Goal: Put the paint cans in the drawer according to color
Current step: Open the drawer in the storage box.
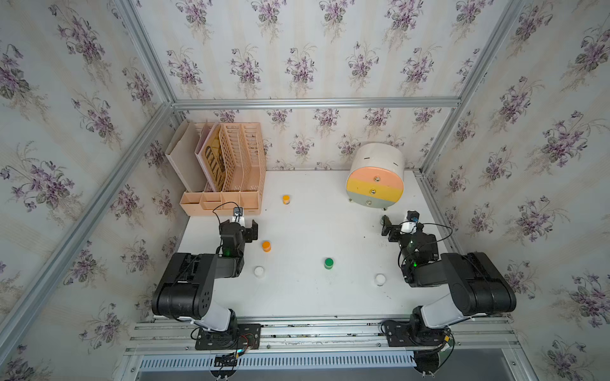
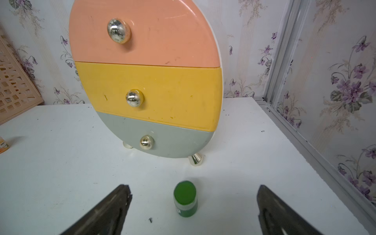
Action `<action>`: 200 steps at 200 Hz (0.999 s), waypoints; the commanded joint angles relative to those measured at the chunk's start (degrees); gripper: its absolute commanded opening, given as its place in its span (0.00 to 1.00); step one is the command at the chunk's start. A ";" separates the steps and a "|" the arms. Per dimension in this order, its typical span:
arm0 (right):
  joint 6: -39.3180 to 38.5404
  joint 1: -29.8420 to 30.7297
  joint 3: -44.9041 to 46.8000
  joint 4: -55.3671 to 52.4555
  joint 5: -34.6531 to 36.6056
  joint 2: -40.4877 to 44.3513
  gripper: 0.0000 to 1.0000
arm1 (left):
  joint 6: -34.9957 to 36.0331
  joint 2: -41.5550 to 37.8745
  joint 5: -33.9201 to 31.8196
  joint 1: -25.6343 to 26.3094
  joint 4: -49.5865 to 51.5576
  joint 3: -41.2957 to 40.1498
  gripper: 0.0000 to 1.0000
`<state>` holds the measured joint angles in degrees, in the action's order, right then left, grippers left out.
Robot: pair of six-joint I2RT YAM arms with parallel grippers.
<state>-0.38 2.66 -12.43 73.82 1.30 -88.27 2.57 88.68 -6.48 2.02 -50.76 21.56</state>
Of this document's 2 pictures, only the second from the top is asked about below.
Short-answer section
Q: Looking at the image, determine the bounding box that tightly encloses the grey bottom drawer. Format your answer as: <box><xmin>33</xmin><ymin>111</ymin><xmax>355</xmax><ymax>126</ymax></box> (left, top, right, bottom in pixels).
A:
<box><xmin>98</xmin><ymin>112</ymin><xmax>214</xmax><ymax>158</ymax></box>

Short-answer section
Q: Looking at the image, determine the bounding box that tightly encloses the beige desk file organizer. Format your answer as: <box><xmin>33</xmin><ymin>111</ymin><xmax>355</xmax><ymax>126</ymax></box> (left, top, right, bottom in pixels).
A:
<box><xmin>1</xmin><ymin>35</ymin><xmax>44</xmax><ymax>124</ymax></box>

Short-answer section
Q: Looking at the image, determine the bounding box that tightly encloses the green paint can near cabinet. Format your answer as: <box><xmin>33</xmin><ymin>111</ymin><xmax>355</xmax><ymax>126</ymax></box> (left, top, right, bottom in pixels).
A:
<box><xmin>173</xmin><ymin>181</ymin><xmax>198</xmax><ymax>217</ymax></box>

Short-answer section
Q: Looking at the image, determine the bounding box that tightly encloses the orange paint can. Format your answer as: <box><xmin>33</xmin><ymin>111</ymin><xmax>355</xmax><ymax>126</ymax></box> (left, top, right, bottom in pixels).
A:
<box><xmin>0</xmin><ymin>137</ymin><xmax>10</xmax><ymax>153</ymax></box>

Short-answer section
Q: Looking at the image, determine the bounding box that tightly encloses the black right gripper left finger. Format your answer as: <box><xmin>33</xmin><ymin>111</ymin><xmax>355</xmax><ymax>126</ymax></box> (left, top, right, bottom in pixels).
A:
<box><xmin>62</xmin><ymin>185</ymin><xmax>132</xmax><ymax>235</ymax></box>

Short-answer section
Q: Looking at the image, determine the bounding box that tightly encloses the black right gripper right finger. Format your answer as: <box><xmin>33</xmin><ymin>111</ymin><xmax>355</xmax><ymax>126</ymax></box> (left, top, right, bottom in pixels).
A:
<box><xmin>257</xmin><ymin>185</ymin><xmax>321</xmax><ymax>235</ymax></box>

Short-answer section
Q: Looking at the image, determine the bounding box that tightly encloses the white oval drawer cabinet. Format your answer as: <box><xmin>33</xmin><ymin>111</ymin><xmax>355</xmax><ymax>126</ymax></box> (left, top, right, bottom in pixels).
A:
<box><xmin>122</xmin><ymin>0</ymin><xmax>224</xmax><ymax>167</ymax></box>

